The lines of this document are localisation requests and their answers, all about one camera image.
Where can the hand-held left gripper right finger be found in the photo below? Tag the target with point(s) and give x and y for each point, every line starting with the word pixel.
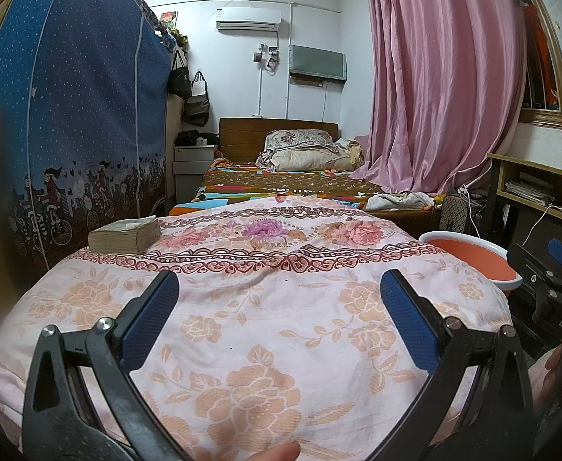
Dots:
pixel 408 319

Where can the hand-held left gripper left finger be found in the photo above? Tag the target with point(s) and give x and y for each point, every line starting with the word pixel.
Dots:
pixel 149 321

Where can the orange basin with white rim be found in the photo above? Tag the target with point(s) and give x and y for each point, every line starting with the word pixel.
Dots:
pixel 468 259

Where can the person's right hand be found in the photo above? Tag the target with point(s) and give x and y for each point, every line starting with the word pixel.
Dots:
pixel 557 379

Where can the person's left hand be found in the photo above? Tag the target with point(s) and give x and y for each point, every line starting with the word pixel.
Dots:
pixel 274 452

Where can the stack of papers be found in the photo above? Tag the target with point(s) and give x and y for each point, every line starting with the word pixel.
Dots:
pixel 530 192

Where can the old yellowed book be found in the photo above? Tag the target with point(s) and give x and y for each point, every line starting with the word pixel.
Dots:
pixel 122 237

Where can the wooden desk shelf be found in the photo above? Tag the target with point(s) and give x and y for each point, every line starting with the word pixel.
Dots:
pixel 497 182

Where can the black quilted bag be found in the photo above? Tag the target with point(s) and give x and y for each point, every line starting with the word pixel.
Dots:
pixel 456 213

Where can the white crumpled cloth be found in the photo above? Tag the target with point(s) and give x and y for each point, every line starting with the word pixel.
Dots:
pixel 401 200

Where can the white nightstand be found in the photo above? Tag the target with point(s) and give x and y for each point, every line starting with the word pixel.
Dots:
pixel 192 173

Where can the yellow cloth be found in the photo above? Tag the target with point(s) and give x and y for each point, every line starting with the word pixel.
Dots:
pixel 353 151

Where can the bed with colourful blanket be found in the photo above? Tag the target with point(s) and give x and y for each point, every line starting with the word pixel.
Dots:
pixel 262 185

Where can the beige folded quilt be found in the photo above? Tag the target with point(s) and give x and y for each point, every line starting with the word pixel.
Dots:
pixel 310 159

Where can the black clothing pile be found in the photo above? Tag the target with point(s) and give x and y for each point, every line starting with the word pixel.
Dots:
pixel 194 138

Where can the gold framed picture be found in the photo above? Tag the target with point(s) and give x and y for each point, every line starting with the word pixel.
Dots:
pixel 545 57

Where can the wooden headboard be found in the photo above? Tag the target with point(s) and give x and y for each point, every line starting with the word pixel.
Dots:
pixel 240 137

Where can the floral pillow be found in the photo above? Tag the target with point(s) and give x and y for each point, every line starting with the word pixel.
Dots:
pixel 300 138

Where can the pink curtain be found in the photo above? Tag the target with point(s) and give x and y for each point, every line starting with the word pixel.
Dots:
pixel 444 77

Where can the grey and white handbag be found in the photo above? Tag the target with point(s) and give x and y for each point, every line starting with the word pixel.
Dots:
pixel 197 105

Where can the blue fabric wardrobe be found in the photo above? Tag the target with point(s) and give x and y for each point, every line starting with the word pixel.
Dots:
pixel 79 105

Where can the black handbag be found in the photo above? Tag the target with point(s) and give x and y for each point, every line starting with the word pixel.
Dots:
pixel 180 81

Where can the plush items on wardrobe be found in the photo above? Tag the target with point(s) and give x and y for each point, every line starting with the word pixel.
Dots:
pixel 175 38

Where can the white air conditioner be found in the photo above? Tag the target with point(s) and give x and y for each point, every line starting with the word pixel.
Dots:
pixel 248 18

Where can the wall television with green cover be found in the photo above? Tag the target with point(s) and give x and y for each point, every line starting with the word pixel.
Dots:
pixel 318 62

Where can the floral wall poster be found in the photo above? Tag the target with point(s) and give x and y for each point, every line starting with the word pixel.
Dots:
pixel 168 19

